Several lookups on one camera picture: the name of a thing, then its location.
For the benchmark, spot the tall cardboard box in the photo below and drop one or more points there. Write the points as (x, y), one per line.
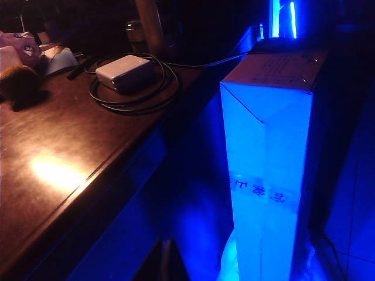
(263, 152)

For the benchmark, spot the small round metal tin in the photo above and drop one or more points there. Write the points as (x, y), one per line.
(133, 35)

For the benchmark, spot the white power adapter brick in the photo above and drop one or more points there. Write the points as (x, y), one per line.
(124, 73)

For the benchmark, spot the small tissue packet blue logos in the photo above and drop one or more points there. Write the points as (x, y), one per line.
(20, 47)

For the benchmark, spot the brown fuzzy kiwi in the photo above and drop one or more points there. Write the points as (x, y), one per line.
(17, 82)

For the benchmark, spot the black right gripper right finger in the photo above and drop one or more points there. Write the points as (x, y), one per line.
(177, 265)

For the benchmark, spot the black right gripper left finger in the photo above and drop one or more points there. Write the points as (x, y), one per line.
(152, 263)

